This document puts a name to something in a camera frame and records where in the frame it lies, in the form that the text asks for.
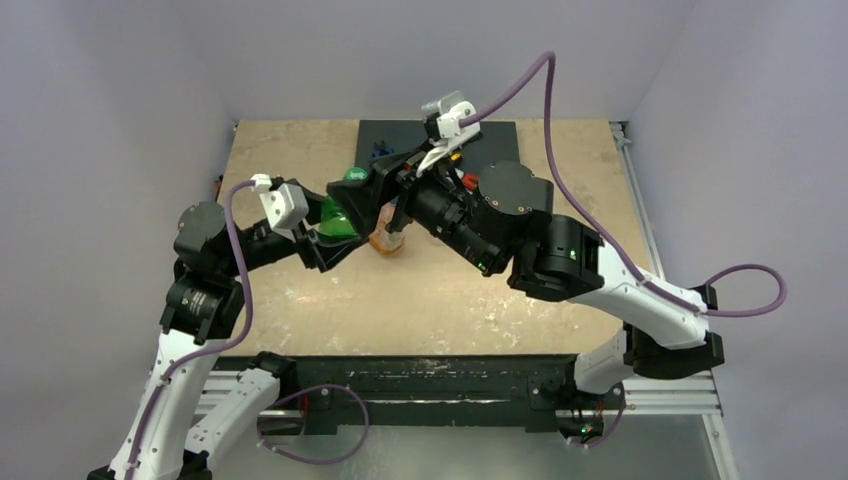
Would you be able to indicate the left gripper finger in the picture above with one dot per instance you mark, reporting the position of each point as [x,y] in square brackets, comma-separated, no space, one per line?
[314,201]
[325,253]

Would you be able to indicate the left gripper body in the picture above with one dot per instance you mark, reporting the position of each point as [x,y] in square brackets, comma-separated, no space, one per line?
[273,245]

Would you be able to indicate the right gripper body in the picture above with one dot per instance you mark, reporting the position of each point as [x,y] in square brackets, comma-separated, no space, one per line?
[395,183]

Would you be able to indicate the orange label plastic bottle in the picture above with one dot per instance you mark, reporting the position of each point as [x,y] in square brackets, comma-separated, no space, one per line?
[385,242]

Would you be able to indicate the green plastic bottle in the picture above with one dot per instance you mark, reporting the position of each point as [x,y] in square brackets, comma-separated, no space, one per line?
[334,222]

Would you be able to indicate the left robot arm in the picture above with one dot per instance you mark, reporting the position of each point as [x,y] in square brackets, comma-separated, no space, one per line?
[208,310]

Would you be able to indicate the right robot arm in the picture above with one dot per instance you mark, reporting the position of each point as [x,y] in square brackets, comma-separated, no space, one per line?
[664,333]

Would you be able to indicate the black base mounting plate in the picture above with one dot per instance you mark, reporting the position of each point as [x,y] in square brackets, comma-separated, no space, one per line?
[535,392]

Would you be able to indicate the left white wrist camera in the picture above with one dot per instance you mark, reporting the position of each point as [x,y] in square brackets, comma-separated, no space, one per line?
[284,205]

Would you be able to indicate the red handled adjustable wrench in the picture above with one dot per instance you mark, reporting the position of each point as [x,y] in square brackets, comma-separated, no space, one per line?
[470,181]

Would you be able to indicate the blue handled pliers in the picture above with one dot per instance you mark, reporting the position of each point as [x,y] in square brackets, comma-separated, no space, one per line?
[381,149]

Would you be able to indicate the black network switch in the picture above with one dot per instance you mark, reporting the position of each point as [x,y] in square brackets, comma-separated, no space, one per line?
[498,142]

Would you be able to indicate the aluminium frame rail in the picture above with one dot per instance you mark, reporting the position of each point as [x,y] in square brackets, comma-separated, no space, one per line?
[695,395]

